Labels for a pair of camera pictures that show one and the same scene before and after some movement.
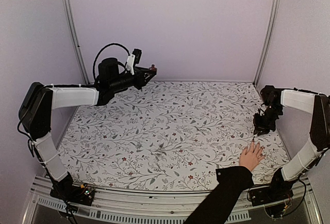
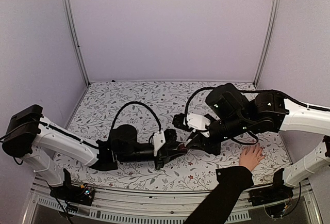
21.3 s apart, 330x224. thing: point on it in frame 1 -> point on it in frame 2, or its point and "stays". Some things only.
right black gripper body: x=267 y=122 -> x=214 y=149
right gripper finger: x=256 y=131 -> x=195 y=141
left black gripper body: x=138 y=82 -> x=161 y=152
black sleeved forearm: x=233 y=183 stays
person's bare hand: x=250 y=160 stays
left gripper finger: x=148 y=76 -> x=167 y=158
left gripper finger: x=142 y=69 -> x=178 y=147
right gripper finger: x=262 y=131 -> x=196 y=147
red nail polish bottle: x=152 y=69 -> x=182 y=148
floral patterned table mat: x=169 y=136 stays
